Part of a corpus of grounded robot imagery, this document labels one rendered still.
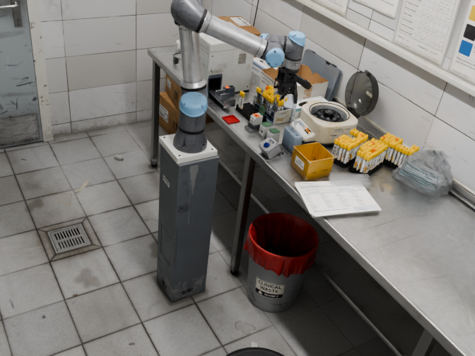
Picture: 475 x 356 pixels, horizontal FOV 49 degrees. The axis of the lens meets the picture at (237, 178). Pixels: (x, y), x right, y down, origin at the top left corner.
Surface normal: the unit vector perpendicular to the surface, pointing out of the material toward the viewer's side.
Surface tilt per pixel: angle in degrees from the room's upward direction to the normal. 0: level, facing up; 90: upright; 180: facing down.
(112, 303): 0
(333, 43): 90
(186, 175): 90
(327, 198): 1
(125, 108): 90
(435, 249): 0
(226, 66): 90
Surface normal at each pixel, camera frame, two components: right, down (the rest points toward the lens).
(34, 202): 0.11, -0.81
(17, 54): 0.50, 0.54
